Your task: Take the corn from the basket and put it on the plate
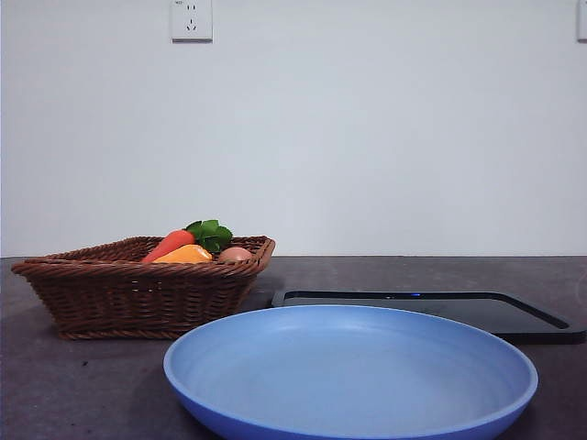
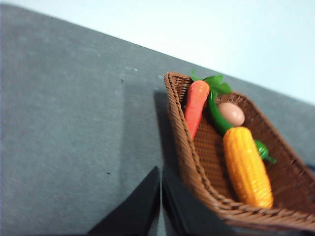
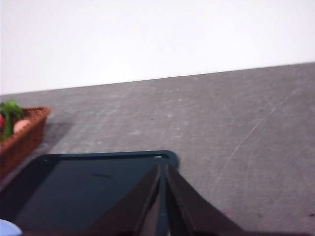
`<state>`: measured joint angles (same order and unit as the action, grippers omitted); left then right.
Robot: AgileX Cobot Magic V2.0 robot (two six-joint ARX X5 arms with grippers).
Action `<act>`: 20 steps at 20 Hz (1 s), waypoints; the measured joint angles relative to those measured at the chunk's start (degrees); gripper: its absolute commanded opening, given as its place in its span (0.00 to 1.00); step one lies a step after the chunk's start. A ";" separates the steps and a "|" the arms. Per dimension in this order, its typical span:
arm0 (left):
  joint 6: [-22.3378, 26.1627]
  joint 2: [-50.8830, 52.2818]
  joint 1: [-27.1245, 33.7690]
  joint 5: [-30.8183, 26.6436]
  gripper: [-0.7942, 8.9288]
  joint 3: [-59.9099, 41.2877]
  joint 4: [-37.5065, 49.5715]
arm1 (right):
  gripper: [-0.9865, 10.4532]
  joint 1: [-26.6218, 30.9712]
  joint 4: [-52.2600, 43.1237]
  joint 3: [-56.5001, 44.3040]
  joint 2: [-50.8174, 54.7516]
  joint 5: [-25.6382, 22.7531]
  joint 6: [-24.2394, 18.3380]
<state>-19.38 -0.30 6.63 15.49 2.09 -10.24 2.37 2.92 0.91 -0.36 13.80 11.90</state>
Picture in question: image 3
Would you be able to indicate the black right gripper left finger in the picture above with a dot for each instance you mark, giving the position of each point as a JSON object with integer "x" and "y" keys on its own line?
{"x": 133, "y": 211}

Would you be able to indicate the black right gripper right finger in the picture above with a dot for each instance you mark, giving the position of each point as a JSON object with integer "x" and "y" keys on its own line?
{"x": 192, "y": 214}

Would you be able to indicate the blue round plate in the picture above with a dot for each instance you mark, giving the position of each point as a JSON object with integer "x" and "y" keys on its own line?
{"x": 8, "y": 228}

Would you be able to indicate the brown wicker basket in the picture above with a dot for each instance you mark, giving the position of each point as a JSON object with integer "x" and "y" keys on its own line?
{"x": 27, "y": 140}

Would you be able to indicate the dark rectangular tray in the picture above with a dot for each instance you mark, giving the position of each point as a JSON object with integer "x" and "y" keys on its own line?
{"x": 81, "y": 189}

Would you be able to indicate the brown egg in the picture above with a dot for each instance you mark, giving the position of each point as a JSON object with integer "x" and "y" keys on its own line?
{"x": 21, "y": 126}

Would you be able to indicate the green leafy vegetable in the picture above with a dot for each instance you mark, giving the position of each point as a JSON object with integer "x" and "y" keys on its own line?
{"x": 9, "y": 108}

